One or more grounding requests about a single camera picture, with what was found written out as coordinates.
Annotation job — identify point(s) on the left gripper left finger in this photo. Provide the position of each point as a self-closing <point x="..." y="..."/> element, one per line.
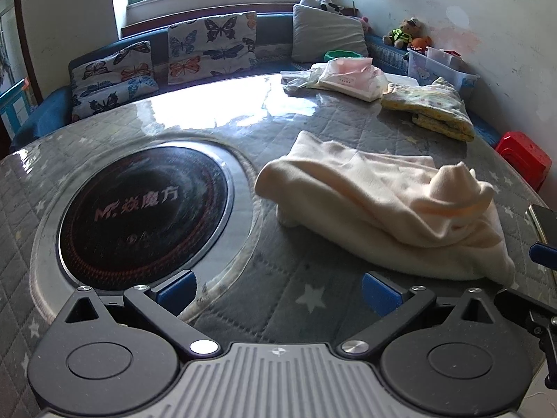
<point x="157" y="310"/>

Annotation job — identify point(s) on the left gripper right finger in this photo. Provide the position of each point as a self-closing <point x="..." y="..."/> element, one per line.
<point x="398" y="309"/>

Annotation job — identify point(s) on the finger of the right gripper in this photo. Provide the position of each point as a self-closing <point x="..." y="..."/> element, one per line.
<point x="544" y="255"/>

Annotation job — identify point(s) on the cream knit sweater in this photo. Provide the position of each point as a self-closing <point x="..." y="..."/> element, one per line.
<point x="398" y="212"/>

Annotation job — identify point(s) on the pink white folded clothes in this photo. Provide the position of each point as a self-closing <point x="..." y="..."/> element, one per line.
<point x="353" y="76"/>

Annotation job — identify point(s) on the red plastic stool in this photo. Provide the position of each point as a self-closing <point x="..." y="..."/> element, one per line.
<point x="520" y="151"/>

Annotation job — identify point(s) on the black induction cooktop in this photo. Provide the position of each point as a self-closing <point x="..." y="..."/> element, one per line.
<point x="145" y="217"/>

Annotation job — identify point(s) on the grey quilted table cover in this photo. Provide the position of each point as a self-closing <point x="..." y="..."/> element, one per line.
<point x="295" y="285"/>

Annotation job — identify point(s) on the yellow patterned folded garment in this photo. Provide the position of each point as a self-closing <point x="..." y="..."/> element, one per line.
<point x="436" y="107"/>

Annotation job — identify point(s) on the clear plastic storage box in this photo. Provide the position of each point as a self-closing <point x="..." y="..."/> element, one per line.
<point x="426" y="69"/>

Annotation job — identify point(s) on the left butterfly cushion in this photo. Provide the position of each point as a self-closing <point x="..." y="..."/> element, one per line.
<point x="112" y="81"/>

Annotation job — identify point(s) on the butterfly cushion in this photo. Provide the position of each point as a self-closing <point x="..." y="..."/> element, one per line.
<point x="112" y="81"/>
<point x="212" y="47"/>

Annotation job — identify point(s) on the teddy bear toy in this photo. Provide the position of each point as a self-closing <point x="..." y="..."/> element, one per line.
<point x="408" y="36"/>

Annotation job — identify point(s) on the blue sofa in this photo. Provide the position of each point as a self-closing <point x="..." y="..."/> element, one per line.
<point x="273" y="48"/>

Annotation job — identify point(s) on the green plastic basin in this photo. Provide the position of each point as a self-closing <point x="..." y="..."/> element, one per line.
<point x="340" y="54"/>

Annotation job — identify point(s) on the right butterfly cushion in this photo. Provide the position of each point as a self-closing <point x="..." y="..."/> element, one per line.
<point x="212" y="47"/>

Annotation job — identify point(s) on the grey pillow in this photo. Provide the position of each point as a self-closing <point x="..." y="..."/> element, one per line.
<point x="315" y="32"/>

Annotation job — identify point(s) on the white plush toy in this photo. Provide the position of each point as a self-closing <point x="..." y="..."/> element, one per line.
<point x="325" y="5"/>

